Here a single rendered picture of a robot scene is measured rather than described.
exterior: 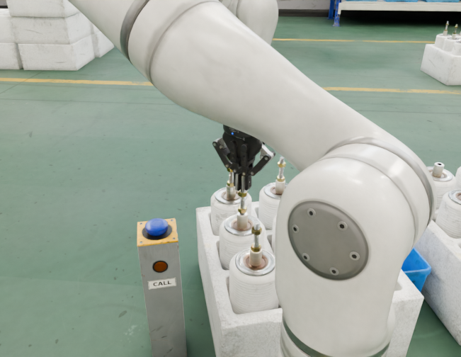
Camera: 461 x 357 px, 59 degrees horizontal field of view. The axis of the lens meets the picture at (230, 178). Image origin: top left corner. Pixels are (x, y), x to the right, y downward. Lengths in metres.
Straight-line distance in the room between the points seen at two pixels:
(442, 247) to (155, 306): 0.64
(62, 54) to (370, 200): 3.05
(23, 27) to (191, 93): 3.01
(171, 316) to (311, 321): 0.54
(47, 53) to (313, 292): 3.07
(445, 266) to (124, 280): 0.78
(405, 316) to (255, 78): 0.66
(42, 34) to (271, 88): 2.98
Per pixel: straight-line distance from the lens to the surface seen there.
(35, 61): 3.32
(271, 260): 0.77
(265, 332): 0.79
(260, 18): 0.66
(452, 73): 3.00
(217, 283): 0.83
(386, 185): 0.27
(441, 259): 1.06
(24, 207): 1.54
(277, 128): 0.34
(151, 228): 0.73
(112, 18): 0.38
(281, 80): 0.33
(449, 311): 1.08
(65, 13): 3.16
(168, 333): 0.88
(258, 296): 0.76
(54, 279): 1.20
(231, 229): 0.84
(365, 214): 0.26
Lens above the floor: 0.75
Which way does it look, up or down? 29 degrees down
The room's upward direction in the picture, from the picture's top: straight up
